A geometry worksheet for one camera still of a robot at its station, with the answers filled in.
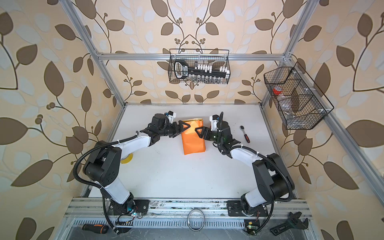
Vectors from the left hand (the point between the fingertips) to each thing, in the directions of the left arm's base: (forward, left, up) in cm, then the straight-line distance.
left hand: (188, 127), depth 86 cm
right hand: (-2, -6, -2) cm, 7 cm away
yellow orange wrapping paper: (-6, -2, -6) cm, 9 cm away
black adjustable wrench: (-43, -52, -15) cm, 69 cm away
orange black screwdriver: (-48, +38, -14) cm, 63 cm away
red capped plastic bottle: (+14, -48, +17) cm, 53 cm away
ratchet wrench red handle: (+3, -39, -15) cm, 42 cm away
